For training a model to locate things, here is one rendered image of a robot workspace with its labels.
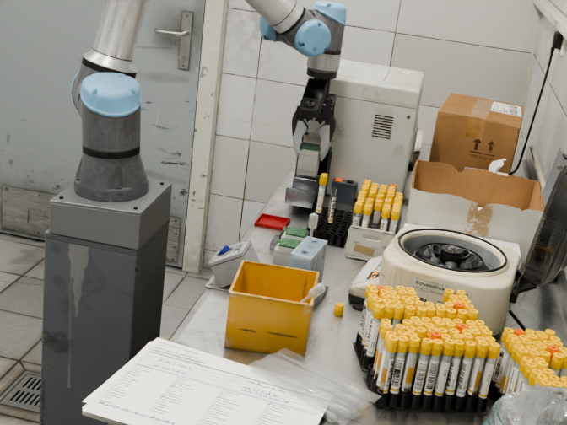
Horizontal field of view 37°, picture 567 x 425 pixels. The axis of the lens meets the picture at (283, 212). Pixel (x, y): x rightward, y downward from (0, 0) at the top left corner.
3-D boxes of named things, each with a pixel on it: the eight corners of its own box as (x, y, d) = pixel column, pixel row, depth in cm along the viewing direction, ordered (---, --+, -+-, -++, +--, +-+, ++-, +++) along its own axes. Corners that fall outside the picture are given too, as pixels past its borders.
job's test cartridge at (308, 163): (299, 169, 207) (302, 144, 204) (318, 172, 206) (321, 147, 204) (296, 174, 203) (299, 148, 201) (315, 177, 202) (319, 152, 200)
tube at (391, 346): (375, 399, 127) (386, 334, 123) (386, 400, 127) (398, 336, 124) (375, 405, 125) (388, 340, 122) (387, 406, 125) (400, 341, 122)
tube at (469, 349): (461, 411, 127) (474, 346, 123) (450, 406, 127) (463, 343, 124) (465, 406, 128) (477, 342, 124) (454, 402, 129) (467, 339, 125)
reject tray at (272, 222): (261, 216, 195) (261, 212, 195) (289, 221, 194) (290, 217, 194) (254, 225, 189) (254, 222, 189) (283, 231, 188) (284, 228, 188)
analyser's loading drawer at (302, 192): (299, 179, 218) (302, 159, 217) (325, 184, 217) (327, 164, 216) (283, 203, 199) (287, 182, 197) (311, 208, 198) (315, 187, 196)
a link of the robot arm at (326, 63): (338, 56, 192) (303, 51, 193) (336, 76, 194) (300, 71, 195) (342, 51, 199) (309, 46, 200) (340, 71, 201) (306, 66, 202)
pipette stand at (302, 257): (293, 282, 163) (299, 234, 160) (328, 291, 162) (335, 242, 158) (275, 302, 154) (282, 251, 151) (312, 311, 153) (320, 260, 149)
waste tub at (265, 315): (236, 311, 149) (242, 259, 146) (311, 324, 148) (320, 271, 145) (222, 347, 136) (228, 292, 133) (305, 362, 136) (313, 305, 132)
